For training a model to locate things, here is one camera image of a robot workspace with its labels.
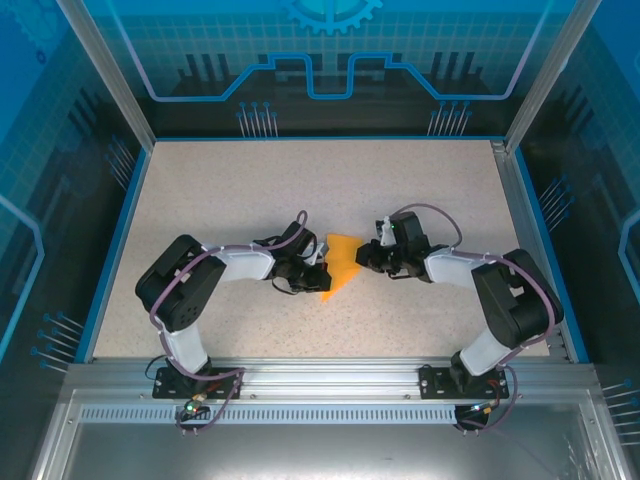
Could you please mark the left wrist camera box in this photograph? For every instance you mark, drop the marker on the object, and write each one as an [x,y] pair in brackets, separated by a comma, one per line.
[317,252]

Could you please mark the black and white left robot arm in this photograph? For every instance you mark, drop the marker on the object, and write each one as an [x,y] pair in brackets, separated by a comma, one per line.
[175,285]

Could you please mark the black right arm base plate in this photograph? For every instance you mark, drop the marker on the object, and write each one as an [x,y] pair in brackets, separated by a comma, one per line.
[435,382]

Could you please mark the aluminium side rail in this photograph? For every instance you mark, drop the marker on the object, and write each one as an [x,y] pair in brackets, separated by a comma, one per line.
[515,200]

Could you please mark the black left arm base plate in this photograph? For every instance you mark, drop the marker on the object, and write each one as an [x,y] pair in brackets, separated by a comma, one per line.
[225,382]

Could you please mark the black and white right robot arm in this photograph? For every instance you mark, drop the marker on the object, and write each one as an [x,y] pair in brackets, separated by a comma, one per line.
[515,300]

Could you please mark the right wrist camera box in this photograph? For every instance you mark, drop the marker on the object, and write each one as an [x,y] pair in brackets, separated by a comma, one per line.
[386,231]

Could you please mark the aluminium frame post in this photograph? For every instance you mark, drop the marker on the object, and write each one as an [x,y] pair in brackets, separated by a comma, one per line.
[107,80]
[550,75]

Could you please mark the grey metal tray panel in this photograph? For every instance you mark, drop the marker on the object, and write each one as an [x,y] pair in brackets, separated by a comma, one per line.
[320,450]

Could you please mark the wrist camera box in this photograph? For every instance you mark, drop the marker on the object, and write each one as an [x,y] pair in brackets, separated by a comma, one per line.
[386,231]
[317,252]

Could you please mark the blue table edge strip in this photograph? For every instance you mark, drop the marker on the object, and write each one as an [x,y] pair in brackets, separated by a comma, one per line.
[116,250]
[535,210]

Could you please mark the aluminium mounting rail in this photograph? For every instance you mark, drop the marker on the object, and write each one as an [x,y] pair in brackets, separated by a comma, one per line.
[325,380]

